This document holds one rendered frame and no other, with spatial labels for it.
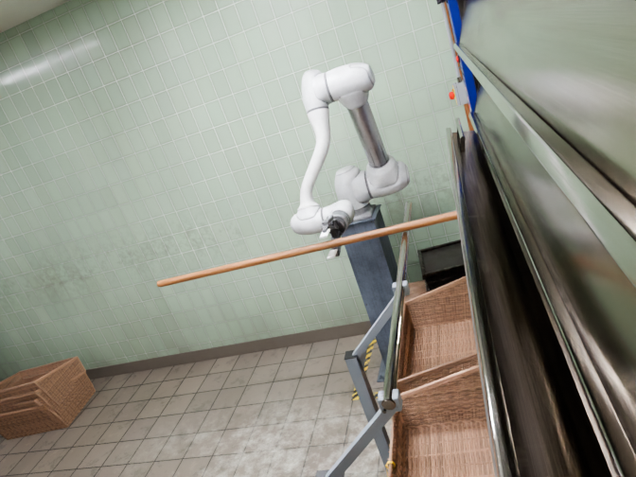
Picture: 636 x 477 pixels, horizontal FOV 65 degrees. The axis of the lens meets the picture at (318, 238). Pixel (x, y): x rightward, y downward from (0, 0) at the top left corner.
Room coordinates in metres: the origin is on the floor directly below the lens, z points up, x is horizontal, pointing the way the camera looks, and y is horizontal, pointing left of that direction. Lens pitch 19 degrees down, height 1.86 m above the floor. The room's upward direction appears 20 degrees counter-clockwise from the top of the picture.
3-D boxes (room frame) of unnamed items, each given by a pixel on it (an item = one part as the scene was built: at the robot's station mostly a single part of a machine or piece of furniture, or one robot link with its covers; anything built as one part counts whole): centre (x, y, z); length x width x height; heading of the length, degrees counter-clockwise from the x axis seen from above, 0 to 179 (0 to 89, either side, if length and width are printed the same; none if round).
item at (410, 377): (1.65, -0.40, 0.72); 0.56 x 0.49 x 0.28; 160
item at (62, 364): (3.42, 2.40, 0.32); 0.56 x 0.49 x 0.28; 79
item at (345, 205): (2.11, -0.13, 1.19); 0.16 x 0.13 x 0.11; 160
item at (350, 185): (2.56, -0.26, 1.17); 0.18 x 0.16 x 0.22; 72
